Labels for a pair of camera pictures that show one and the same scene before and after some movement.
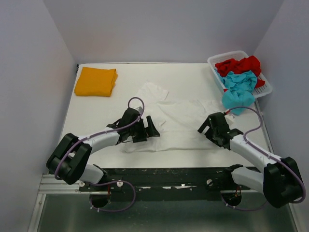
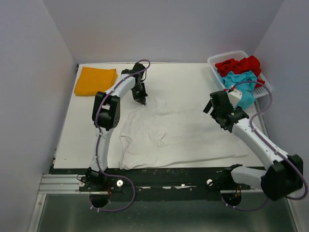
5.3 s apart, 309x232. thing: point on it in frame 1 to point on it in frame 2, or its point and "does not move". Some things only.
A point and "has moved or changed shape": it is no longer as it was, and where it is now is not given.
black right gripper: x=208 y=135 to x=208 y=107
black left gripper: x=143 y=137 to x=141 y=98
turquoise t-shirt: x=241 y=87 does not move
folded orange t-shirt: x=96 y=81 does not move
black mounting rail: x=167 y=181 does not move
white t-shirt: x=177 y=122 has moved or changed shape
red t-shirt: x=251 y=63 does not move
